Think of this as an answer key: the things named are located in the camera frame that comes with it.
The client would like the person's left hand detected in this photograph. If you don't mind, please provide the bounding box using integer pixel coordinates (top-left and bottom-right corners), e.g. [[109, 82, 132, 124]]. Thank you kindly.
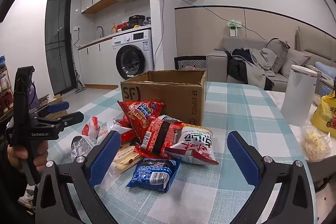
[[8, 141, 49, 175]]

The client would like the dark glass door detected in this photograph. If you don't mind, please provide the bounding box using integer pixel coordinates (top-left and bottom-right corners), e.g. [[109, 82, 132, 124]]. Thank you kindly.
[[45, 0, 76, 96]]

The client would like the yellow plastic bag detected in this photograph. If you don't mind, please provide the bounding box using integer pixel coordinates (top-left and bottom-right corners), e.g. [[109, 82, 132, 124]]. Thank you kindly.
[[311, 91, 336, 138]]

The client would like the brown cardboard box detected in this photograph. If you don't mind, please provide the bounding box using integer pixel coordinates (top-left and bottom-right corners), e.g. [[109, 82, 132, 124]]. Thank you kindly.
[[121, 70, 207, 127]]

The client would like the grey jacket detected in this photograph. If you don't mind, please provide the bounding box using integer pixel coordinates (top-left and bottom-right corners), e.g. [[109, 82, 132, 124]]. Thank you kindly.
[[248, 48, 279, 90]]

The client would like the green and white wall device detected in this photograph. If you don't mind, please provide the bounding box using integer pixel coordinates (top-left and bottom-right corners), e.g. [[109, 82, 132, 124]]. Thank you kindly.
[[227, 20, 243, 37]]

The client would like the storage rack with packets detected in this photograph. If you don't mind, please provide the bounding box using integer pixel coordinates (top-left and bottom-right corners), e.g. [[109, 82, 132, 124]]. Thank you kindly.
[[0, 56, 15, 119]]

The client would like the red and black noodle packet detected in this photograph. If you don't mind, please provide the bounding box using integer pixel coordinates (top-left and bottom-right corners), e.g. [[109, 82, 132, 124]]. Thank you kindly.
[[135, 118, 184, 159]]

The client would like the white snack packet red print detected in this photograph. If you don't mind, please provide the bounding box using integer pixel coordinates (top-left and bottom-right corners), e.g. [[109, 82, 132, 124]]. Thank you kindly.
[[165, 124, 219, 165]]

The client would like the stick vacuum cleaner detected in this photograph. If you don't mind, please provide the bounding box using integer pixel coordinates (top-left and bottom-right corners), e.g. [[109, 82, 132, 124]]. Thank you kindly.
[[70, 32, 86, 94]]

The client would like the white and pink snack packet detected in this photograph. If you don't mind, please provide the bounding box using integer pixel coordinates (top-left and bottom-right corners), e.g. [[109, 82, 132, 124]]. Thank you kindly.
[[98, 120, 117, 139]]

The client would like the red snack packet blue print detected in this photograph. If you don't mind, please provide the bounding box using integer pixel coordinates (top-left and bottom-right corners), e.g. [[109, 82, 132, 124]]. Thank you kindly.
[[117, 100, 166, 144]]

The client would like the white kitchen counter cabinet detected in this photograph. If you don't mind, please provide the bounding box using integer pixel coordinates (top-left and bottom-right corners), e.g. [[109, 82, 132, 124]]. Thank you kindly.
[[78, 35, 117, 86]]

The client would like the small grey cushion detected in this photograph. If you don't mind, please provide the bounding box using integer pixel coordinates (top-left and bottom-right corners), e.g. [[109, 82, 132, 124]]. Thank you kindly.
[[280, 49, 311, 79]]

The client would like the white lidded bin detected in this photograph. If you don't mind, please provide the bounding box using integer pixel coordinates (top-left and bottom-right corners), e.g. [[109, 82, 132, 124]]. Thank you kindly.
[[280, 64, 321, 127]]

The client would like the black rice cooker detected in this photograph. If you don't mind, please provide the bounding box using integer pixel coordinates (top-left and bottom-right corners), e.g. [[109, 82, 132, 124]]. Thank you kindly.
[[128, 15, 146, 29]]

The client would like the grey sofa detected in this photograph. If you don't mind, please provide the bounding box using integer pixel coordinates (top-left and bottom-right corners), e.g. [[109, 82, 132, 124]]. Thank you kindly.
[[206, 26, 336, 90]]

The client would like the black and white patterned chair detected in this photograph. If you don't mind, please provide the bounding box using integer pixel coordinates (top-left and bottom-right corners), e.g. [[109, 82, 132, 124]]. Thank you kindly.
[[174, 56, 208, 71]]

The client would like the small open cardboard box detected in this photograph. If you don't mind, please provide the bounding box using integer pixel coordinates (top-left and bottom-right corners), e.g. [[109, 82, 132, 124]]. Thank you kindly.
[[39, 94, 65, 109]]

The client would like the clear biscuit stick packet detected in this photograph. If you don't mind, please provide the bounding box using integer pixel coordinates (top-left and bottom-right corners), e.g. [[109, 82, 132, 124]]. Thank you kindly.
[[101, 141, 143, 188]]

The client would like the white washing machine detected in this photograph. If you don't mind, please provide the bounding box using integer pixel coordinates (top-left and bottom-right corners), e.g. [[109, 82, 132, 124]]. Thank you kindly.
[[112, 29, 154, 81]]

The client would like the small red snack packet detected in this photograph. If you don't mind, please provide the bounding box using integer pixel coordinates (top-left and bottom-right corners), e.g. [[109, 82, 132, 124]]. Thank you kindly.
[[114, 114, 138, 143]]

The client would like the white sneaker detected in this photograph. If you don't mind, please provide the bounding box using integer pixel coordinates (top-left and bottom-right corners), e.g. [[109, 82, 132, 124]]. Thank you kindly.
[[17, 187, 36, 210]]

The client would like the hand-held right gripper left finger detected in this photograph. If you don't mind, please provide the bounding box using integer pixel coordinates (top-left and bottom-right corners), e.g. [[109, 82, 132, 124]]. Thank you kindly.
[[34, 131, 122, 224]]

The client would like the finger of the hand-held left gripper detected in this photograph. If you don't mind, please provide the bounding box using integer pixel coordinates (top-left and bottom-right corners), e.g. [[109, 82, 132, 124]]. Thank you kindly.
[[46, 112, 84, 132], [33, 101, 69, 119]]

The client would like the white and red snack packet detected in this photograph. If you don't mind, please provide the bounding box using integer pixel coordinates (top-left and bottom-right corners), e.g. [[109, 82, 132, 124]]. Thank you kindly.
[[81, 116, 100, 139]]

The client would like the large grey cushion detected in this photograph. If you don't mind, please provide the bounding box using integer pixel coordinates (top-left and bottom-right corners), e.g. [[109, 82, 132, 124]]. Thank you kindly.
[[265, 38, 290, 73]]

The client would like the clear bag of food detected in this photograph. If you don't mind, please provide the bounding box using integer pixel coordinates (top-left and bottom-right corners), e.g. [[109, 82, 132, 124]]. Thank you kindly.
[[299, 124, 332, 163]]

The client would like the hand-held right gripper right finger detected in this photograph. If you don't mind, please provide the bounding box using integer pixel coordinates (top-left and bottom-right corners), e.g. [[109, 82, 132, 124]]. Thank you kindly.
[[226, 131, 315, 224]]

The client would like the black jacket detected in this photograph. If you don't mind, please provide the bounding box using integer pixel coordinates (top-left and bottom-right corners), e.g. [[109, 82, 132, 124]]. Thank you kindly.
[[227, 48, 252, 84]]

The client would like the light blue pillow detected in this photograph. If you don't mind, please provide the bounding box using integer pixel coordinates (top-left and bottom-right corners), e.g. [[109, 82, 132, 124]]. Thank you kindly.
[[314, 61, 336, 77]]

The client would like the silver snack packet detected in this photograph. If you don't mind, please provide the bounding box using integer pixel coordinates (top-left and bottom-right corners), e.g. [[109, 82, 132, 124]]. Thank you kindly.
[[70, 135, 99, 161]]

